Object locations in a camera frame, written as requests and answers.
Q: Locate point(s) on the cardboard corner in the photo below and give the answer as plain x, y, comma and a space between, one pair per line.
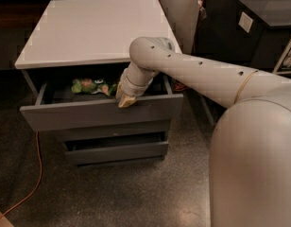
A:
4, 222

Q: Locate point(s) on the green rice chip bag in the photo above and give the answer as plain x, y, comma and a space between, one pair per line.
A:
93, 86

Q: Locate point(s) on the grey middle drawer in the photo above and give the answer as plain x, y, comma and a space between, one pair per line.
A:
113, 130

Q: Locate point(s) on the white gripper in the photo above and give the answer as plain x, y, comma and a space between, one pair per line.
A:
133, 88

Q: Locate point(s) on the grey bottom drawer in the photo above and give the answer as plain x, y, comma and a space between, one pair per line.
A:
116, 149

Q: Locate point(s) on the grey drawer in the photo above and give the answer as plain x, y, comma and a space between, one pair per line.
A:
116, 149
113, 130
102, 112

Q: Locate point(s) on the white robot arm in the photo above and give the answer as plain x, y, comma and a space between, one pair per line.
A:
250, 153

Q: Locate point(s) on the black cabinet with hole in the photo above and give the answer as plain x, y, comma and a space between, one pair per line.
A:
220, 38

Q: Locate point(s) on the white label on cabinet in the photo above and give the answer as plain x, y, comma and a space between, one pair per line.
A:
245, 22

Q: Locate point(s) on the framed poster on cabinet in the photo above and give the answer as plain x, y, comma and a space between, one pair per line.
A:
283, 66

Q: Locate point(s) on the grey drawer cabinet white top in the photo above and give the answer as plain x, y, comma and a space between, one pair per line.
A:
88, 39

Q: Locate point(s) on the grey top drawer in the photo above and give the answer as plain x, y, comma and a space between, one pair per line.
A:
102, 112

